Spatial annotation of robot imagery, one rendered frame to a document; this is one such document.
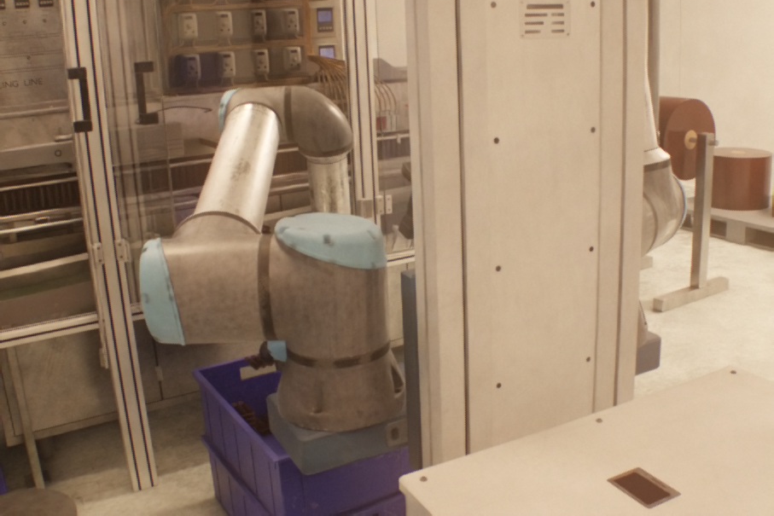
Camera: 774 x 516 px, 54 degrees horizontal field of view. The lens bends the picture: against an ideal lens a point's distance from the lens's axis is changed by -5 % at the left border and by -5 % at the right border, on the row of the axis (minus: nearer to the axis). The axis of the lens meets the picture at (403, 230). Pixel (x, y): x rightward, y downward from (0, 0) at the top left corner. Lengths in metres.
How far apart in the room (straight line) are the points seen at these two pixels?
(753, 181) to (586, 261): 4.27
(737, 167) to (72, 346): 4.06
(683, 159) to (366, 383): 3.04
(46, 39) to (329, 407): 1.98
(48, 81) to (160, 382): 1.09
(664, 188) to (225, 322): 0.80
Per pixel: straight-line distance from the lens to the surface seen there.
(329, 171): 1.66
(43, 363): 2.74
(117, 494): 2.63
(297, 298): 1.05
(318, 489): 1.91
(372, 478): 1.97
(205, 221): 1.16
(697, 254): 4.02
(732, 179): 5.32
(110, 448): 2.91
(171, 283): 1.08
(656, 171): 1.44
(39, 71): 2.81
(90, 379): 2.79
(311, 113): 1.61
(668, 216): 1.45
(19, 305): 2.41
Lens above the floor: 1.34
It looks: 14 degrees down
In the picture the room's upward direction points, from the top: 2 degrees counter-clockwise
